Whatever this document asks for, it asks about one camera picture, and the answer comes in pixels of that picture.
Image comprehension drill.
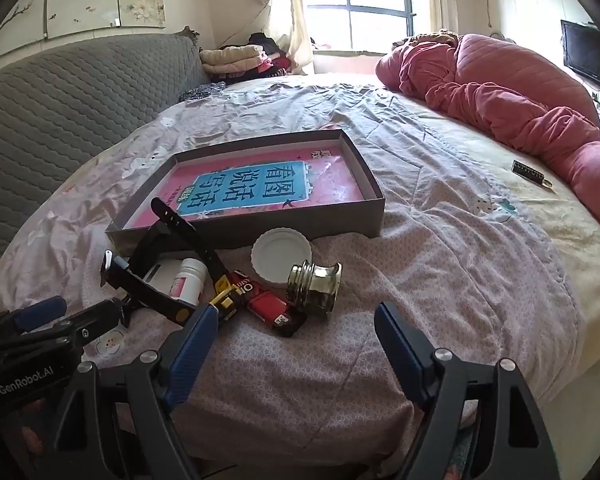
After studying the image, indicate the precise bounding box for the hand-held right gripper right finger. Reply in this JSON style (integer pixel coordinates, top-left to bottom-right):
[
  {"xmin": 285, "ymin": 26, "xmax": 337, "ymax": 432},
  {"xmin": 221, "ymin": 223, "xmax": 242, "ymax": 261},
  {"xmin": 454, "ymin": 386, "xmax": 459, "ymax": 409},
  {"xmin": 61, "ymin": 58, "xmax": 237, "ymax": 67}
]
[{"xmin": 374, "ymin": 301, "xmax": 563, "ymax": 480}]

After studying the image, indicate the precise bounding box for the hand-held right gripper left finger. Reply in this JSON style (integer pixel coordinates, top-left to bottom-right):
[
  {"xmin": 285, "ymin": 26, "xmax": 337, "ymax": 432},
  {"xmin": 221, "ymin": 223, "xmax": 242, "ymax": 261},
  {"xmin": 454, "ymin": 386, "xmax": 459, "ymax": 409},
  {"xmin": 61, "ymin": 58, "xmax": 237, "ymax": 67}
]
[{"xmin": 45, "ymin": 304, "xmax": 221, "ymax": 480}]

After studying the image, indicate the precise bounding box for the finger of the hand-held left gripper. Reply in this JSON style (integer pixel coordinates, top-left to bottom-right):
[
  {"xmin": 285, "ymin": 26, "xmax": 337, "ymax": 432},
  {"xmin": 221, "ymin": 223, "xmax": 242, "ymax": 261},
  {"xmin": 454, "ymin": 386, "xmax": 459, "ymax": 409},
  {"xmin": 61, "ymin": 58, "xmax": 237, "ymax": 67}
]
[
  {"xmin": 0, "ymin": 296, "xmax": 68, "ymax": 343},
  {"xmin": 0, "ymin": 300, "xmax": 123, "ymax": 361}
]

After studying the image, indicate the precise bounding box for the white pill bottle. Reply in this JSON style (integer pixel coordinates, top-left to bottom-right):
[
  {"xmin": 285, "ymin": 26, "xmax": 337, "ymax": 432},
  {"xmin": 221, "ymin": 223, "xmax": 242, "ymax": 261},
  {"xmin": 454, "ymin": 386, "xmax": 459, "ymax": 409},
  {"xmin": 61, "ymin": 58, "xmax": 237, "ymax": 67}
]
[{"xmin": 169, "ymin": 258, "xmax": 209, "ymax": 307}]

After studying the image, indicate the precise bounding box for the red lighter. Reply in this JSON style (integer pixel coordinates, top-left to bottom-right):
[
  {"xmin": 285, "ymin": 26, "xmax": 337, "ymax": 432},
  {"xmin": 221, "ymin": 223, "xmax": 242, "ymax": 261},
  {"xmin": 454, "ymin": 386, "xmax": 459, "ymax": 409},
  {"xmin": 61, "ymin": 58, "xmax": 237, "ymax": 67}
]
[{"xmin": 228, "ymin": 270, "xmax": 308, "ymax": 338}]

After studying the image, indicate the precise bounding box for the brass metal knob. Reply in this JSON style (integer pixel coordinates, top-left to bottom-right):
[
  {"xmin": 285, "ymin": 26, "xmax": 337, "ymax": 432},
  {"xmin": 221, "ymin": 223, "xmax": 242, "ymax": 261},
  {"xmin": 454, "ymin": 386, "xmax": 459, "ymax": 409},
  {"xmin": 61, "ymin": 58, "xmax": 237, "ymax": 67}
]
[{"xmin": 286, "ymin": 259, "xmax": 343, "ymax": 325}]

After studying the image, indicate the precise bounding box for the white plastic lid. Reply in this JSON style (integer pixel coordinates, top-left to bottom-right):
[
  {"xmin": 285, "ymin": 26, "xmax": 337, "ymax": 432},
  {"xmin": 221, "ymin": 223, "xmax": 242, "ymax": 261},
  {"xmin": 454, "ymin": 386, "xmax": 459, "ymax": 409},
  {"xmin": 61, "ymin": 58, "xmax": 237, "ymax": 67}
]
[{"xmin": 251, "ymin": 228, "xmax": 313, "ymax": 290}]

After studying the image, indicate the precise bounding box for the grey cardboard box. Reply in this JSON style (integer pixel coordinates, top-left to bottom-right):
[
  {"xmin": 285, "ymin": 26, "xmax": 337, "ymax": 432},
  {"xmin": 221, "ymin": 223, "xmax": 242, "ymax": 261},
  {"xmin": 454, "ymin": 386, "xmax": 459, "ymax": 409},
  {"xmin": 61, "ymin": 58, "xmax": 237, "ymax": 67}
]
[{"xmin": 105, "ymin": 129, "xmax": 387, "ymax": 256}]

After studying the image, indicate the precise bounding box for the pink printed bed sheet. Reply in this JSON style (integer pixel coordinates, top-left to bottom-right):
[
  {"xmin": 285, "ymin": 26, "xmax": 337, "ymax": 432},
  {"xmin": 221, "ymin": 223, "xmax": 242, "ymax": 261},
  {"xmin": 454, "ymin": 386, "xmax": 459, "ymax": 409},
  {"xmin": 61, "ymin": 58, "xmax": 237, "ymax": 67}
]
[{"xmin": 0, "ymin": 74, "xmax": 600, "ymax": 461}]

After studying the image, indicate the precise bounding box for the pink and blue book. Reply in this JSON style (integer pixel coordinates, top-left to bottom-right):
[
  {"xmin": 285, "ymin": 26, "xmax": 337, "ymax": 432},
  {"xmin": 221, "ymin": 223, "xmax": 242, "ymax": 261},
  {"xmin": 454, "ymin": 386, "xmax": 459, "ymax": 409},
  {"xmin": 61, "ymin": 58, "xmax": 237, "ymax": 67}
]
[{"xmin": 130, "ymin": 142, "xmax": 366, "ymax": 228}]

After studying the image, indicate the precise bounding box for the grey quilted headboard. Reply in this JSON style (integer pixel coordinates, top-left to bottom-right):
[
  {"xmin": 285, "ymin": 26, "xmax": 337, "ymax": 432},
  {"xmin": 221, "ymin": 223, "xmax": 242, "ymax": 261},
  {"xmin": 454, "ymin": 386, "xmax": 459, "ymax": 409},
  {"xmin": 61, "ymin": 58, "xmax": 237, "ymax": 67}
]
[{"xmin": 0, "ymin": 27, "xmax": 213, "ymax": 291}]

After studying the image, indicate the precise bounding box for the dark patterned cloth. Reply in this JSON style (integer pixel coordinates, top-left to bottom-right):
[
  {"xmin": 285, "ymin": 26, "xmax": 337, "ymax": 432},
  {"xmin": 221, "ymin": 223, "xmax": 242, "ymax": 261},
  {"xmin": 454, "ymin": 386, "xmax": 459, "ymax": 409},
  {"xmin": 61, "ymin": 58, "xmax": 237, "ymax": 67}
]
[{"xmin": 179, "ymin": 81, "xmax": 227, "ymax": 103}]

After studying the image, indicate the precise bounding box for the pink quilt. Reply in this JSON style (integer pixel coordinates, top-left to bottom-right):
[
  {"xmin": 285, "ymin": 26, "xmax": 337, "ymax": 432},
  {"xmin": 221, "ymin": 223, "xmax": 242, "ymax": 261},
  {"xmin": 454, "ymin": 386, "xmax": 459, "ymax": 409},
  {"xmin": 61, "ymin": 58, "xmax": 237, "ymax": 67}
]
[{"xmin": 375, "ymin": 32, "xmax": 600, "ymax": 238}]

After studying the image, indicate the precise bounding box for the pile of folded clothes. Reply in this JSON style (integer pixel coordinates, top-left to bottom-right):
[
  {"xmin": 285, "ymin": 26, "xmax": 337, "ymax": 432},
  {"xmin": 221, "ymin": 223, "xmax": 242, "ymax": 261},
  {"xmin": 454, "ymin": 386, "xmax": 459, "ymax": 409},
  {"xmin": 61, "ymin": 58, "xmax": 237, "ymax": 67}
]
[{"xmin": 200, "ymin": 32, "xmax": 296, "ymax": 81}]

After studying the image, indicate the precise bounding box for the brown cloth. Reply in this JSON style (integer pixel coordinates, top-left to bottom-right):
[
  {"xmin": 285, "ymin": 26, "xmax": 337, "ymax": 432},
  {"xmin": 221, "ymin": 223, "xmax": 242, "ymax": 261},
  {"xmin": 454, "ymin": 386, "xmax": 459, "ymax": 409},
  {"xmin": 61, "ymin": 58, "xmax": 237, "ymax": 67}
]
[{"xmin": 411, "ymin": 29, "xmax": 461, "ymax": 47}]

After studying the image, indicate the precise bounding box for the cream curtain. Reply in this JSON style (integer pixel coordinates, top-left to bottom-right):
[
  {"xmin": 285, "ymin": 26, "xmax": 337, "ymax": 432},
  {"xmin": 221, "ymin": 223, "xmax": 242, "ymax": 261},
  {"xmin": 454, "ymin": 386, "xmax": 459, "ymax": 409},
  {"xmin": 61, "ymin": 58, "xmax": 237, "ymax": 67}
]
[{"xmin": 265, "ymin": 0, "xmax": 316, "ymax": 76}]

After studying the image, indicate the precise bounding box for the black television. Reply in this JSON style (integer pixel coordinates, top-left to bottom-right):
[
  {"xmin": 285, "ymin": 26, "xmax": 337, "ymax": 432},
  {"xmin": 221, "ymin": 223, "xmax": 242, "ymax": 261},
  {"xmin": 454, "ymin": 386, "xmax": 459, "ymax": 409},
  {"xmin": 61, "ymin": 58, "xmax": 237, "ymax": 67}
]
[{"xmin": 560, "ymin": 20, "xmax": 600, "ymax": 95}]

